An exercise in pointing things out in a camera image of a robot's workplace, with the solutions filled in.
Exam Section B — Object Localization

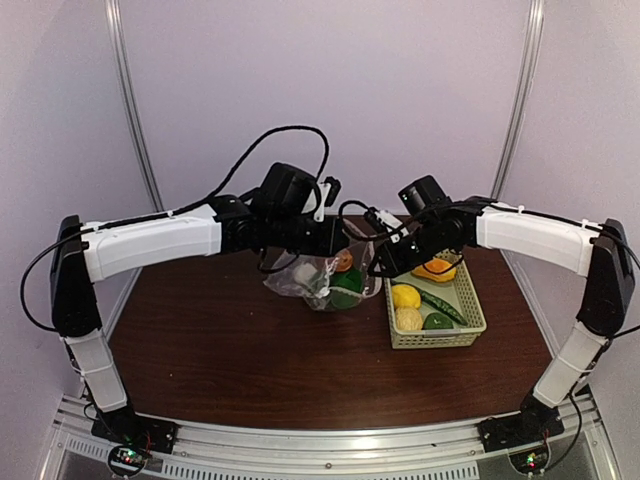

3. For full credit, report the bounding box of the green bok choy toy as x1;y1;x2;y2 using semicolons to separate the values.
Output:
292;262;365;311

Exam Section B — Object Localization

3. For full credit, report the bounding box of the pale green perforated basket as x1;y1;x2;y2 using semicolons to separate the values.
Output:
384;251;487;350

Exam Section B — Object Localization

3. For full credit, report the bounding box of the dark green cucumber toy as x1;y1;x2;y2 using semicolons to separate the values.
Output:
419;291;468;327

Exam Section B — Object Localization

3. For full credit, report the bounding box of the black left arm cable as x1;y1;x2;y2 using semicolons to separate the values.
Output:
19;125;331;334

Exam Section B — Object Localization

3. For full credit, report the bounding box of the orange mango slice toy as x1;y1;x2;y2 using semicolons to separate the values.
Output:
411;258;457;283

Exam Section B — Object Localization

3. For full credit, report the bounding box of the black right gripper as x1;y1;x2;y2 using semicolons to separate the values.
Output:
368;218;456;278

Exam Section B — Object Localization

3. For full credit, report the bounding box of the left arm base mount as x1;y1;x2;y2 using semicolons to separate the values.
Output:
91;405;178;454

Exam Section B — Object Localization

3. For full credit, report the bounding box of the left aluminium corner post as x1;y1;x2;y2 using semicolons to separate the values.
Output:
103;0;166;214

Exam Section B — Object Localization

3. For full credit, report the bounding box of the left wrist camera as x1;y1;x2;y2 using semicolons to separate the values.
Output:
313;176;341;223

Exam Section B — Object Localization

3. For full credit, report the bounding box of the green pepper toy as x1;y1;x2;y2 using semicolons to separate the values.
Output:
422;312;454;330

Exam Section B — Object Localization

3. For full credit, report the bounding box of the beige walnut toy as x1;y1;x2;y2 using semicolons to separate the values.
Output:
395;307;424;331

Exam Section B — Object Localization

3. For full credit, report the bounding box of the aluminium corner post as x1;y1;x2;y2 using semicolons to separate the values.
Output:
491;0;545;199
103;0;166;214

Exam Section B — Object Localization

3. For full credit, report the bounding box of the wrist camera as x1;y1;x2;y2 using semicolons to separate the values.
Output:
313;176;341;223
364;208;406;243

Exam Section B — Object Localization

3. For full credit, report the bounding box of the clear zip top bag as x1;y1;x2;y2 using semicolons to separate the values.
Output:
263;240;382;312

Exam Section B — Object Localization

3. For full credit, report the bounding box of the yellow lemon toy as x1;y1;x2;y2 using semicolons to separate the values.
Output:
391;284;422;309

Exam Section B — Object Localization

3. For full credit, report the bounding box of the black right camera cable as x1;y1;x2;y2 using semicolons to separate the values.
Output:
338;199;401;246

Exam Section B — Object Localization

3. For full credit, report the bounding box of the brown potato toy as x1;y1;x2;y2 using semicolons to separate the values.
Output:
336;250;354;272

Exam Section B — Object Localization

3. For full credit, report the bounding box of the left circuit board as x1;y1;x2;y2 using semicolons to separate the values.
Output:
107;445;152;477

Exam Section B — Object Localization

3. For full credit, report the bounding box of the circuit board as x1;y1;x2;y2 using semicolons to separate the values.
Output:
509;447;550;475
107;445;152;477

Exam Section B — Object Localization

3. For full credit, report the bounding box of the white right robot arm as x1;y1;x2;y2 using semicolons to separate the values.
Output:
364;176;639;442

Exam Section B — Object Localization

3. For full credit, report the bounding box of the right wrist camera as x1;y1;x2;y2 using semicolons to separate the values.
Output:
364;208;406;243

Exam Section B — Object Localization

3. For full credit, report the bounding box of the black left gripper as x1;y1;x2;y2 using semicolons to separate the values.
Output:
268;211;351;258

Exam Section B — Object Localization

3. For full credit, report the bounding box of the right aluminium corner post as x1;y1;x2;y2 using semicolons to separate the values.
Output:
491;0;545;199

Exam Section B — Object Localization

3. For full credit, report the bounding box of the aluminium front rail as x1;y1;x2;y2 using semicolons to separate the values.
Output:
35;393;622;479

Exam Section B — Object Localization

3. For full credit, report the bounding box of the right circuit board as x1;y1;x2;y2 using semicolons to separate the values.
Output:
509;447;550;475

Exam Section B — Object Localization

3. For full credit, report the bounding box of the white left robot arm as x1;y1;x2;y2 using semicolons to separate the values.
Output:
50;163;347;444

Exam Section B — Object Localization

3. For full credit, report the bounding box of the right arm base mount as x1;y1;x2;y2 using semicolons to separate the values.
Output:
477;407;565;453

